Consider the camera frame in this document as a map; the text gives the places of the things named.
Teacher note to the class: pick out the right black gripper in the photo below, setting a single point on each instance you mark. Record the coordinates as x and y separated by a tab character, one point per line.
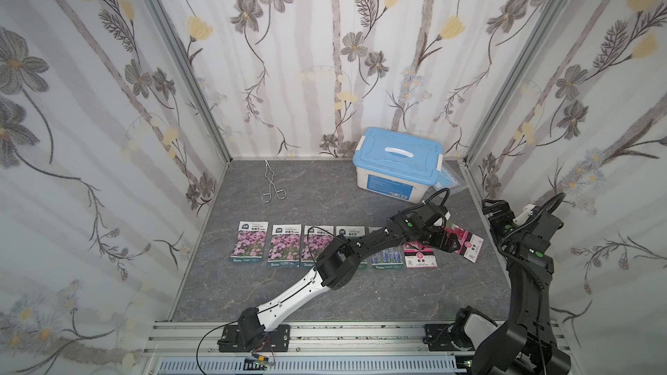
500	214

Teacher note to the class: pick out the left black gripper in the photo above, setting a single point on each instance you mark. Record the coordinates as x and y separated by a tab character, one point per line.
445	238

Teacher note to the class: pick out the hollyhock pink flower packet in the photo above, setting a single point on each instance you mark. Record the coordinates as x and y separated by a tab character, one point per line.
468	244

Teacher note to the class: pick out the pink back seed packet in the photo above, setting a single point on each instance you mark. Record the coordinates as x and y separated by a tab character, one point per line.
418	256

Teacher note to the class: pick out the lavender seed packet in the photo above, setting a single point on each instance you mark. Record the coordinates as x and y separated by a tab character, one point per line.
388	259
348	237

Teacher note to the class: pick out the pink phlox seed packet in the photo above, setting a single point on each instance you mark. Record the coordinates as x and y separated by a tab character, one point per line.
315	240

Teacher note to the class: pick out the purple flower seed packet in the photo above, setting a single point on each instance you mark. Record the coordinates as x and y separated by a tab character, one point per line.
250	244

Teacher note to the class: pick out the white cosmos seed packet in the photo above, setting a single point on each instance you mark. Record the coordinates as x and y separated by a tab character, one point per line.
284	249

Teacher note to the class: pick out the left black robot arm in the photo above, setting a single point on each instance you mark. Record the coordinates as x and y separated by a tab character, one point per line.
424	223

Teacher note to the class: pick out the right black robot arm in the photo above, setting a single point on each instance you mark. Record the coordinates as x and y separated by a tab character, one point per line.
525	343

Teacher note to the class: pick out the clear bag of masks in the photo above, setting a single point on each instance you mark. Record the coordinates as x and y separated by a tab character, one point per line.
450	178

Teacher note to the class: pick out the blue lid storage box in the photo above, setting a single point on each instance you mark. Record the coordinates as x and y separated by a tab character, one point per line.
397	165

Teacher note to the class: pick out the metal scissor tongs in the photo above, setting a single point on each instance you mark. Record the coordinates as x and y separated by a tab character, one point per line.
272	190

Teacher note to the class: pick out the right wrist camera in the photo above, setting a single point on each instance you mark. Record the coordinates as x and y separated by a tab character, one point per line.
525	215

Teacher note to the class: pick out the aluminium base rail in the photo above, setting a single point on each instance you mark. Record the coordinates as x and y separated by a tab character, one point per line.
376	338

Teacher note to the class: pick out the white slotted cable duct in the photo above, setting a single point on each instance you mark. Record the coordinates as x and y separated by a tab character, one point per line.
314	365

